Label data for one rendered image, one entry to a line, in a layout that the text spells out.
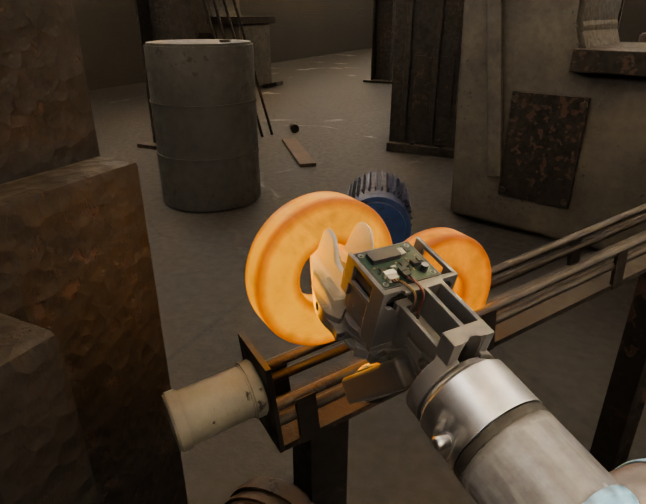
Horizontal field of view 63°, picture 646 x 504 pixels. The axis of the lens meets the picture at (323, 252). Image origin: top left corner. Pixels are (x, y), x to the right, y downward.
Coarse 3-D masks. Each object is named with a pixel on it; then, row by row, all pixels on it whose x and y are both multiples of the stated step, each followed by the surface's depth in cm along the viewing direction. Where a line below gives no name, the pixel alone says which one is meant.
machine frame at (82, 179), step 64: (0, 0) 47; (64, 0) 53; (0, 64) 48; (64, 64) 54; (0, 128) 50; (64, 128) 56; (0, 192) 48; (64, 192) 51; (128, 192) 58; (0, 256) 46; (64, 256) 52; (128, 256) 60; (64, 320) 53; (128, 320) 62; (128, 384) 64; (128, 448) 66
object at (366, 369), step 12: (396, 360) 40; (360, 372) 46; (372, 372) 43; (384, 372) 41; (396, 372) 40; (408, 372) 40; (348, 384) 48; (360, 384) 46; (372, 384) 44; (384, 384) 42; (396, 384) 40; (408, 384) 39; (348, 396) 48; (360, 396) 46; (372, 396) 44; (384, 396) 47
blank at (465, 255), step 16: (432, 240) 57; (448, 240) 57; (464, 240) 59; (448, 256) 58; (464, 256) 60; (480, 256) 61; (464, 272) 61; (480, 272) 62; (464, 288) 62; (480, 288) 63; (480, 304) 64
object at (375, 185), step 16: (368, 176) 249; (384, 176) 246; (352, 192) 235; (368, 192) 226; (384, 192) 224; (400, 192) 228; (384, 208) 215; (400, 208) 217; (400, 224) 218; (400, 240) 221
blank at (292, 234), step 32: (320, 192) 51; (288, 224) 48; (320, 224) 49; (352, 224) 51; (384, 224) 53; (256, 256) 49; (288, 256) 49; (256, 288) 48; (288, 288) 50; (288, 320) 51
